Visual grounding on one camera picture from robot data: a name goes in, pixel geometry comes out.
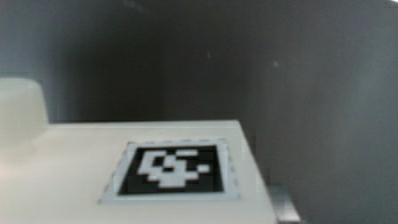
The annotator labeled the white drawer with tag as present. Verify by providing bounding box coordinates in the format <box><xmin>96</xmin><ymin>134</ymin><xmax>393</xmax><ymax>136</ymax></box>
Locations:
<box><xmin>0</xmin><ymin>78</ymin><xmax>277</xmax><ymax>224</ymax></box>

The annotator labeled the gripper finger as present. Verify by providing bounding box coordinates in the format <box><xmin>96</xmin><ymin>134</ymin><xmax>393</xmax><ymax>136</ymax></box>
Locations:
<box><xmin>268</xmin><ymin>185</ymin><xmax>302</xmax><ymax>223</ymax></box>

